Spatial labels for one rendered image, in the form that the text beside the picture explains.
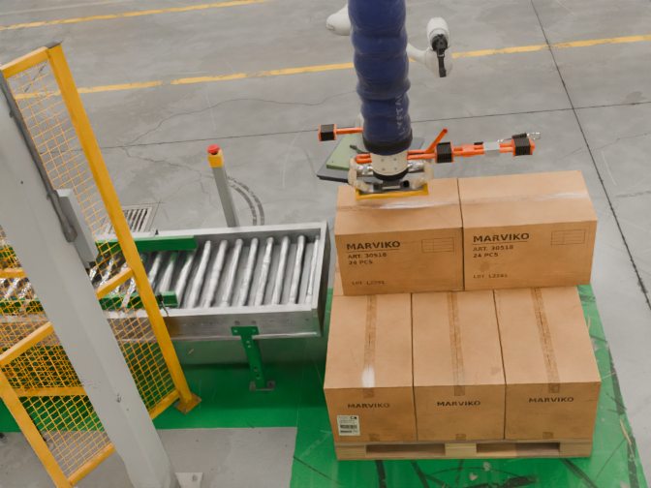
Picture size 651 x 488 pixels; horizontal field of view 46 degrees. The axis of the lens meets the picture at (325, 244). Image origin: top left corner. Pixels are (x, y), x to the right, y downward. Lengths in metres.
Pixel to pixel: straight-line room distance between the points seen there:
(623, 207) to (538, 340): 1.90
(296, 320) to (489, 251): 1.00
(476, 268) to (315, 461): 1.23
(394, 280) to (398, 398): 0.62
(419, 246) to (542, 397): 0.88
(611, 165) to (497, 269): 2.13
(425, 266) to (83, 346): 1.64
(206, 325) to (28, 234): 1.45
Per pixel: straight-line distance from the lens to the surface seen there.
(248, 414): 4.15
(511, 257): 3.71
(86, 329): 2.98
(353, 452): 3.83
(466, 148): 3.55
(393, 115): 3.33
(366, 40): 3.17
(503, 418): 3.62
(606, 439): 3.99
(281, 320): 3.82
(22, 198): 2.63
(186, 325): 3.96
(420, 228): 3.58
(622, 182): 5.54
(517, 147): 3.55
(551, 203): 3.72
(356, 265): 3.72
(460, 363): 3.51
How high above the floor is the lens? 3.18
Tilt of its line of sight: 39 degrees down
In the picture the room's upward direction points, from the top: 10 degrees counter-clockwise
